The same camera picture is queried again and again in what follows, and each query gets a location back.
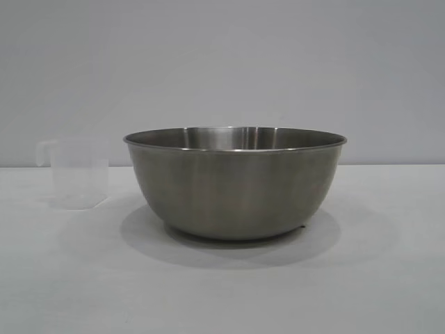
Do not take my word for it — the stainless steel mixing bowl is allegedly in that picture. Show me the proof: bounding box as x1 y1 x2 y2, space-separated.
121 125 348 241

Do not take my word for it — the clear plastic measuring cup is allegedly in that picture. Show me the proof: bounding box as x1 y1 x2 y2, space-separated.
35 136 110 212

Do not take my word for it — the white tablecloth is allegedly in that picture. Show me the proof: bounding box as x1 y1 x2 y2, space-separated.
0 163 445 334

